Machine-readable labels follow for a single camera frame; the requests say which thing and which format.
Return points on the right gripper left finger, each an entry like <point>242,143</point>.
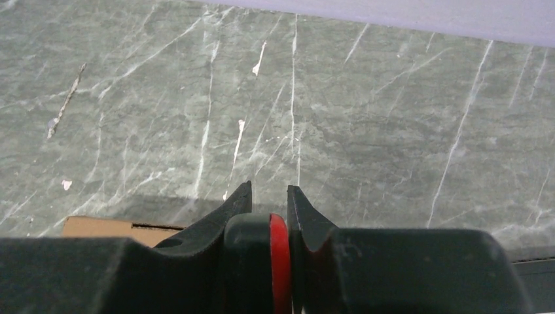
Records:
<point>181,274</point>

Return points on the red utility knife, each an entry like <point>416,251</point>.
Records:
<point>257,272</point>

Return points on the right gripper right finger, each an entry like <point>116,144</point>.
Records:
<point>384,270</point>

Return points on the brown cardboard express box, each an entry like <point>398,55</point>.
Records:
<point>145,233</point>

